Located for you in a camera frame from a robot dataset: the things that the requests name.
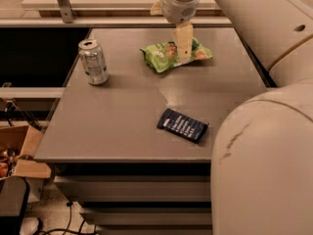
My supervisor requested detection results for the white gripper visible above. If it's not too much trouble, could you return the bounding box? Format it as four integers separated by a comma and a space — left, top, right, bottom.
150, 0, 200, 64

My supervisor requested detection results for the black chair seat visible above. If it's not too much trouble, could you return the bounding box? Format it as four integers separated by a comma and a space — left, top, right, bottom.
0, 177, 29, 235

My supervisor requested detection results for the grey drawer cabinet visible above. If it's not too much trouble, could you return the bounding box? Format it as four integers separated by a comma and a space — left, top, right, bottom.
35, 27, 266, 235

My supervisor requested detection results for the silver soda can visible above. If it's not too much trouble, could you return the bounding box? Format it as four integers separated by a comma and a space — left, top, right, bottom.
78, 39, 109, 85

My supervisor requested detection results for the black floor cable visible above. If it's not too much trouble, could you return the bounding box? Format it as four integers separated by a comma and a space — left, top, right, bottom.
35, 201, 99, 235

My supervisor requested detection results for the brown cardboard box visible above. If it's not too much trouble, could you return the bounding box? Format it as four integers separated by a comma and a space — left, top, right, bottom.
0, 125, 51, 179

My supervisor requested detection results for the green rice chip bag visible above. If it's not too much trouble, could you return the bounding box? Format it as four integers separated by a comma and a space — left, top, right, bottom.
140, 38, 212, 73

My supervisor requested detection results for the metal railing frame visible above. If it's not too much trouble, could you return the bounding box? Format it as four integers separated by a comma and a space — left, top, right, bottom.
0, 0, 233, 29

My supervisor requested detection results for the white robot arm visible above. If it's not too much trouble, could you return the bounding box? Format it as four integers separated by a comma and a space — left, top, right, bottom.
159, 0, 313, 235

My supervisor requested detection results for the dark blue snack bar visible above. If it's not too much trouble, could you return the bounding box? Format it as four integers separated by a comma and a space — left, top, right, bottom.
156, 109, 208, 144

